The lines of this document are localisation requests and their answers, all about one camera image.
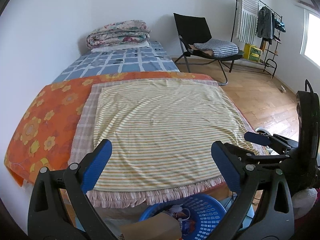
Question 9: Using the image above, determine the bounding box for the white tissue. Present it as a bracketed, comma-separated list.
[169, 204, 183, 217]

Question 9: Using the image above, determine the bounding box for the blue plastic laundry basket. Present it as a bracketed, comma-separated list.
[139, 194, 226, 239]

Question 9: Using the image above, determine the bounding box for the orange floral bedsheet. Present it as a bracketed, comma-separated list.
[4, 71, 251, 188]

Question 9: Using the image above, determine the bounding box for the pink fringed plaid blanket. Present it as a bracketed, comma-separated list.
[68, 77, 270, 209]

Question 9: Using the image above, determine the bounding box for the black clothes rack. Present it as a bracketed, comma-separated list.
[231, 0, 286, 77]

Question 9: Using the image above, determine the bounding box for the yellow green box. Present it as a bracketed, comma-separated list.
[243, 43, 262, 62]

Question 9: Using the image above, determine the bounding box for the striped yellow towel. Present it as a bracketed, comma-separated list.
[93, 79, 258, 192]

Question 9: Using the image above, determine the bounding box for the checkered chair cushion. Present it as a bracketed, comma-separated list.
[193, 38, 239, 58]

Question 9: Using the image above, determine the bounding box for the brown cardboard piece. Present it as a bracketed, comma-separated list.
[120, 212, 182, 240]

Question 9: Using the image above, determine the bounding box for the window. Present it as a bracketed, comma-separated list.
[300, 10, 320, 68]

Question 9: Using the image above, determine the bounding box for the dark hanging jacket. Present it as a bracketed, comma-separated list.
[257, 7, 274, 44]

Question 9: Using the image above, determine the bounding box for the black folding chair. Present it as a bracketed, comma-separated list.
[174, 13, 244, 86]

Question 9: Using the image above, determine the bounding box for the blue checkered bedsheet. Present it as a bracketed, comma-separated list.
[53, 41, 179, 83]

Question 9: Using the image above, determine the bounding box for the striped hanging towel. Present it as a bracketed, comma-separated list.
[236, 0, 259, 44]

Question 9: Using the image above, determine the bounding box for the folded floral quilt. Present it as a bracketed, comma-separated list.
[86, 20, 151, 49]

